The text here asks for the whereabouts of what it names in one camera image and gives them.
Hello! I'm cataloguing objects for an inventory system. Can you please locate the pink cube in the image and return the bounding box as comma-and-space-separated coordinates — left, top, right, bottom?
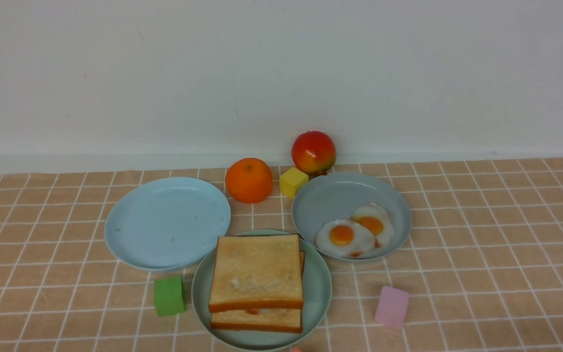
374, 286, 410, 329

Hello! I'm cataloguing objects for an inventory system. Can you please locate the orange fruit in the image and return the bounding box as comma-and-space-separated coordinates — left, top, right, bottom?
225, 158, 273, 203

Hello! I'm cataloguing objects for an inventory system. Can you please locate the light blue left plate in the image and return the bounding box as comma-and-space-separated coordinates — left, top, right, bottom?
104, 177, 232, 272

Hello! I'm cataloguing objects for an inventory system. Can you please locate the red yellow apple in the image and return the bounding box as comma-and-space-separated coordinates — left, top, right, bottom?
291, 130, 337, 176

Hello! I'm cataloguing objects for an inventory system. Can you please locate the grey-blue right plate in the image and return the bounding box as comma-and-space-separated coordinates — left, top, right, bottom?
291, 172, 411, 262

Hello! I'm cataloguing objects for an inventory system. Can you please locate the green cube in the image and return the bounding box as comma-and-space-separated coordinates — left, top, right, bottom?
153, 276, 186, 318

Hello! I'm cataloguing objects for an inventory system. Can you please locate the toast slice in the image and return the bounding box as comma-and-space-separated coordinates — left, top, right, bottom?
211, 251, 304, 333
208, 234, 303, 313

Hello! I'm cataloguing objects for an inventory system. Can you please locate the yellow cube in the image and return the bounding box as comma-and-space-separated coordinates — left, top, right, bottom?
279, 167, 309, 199

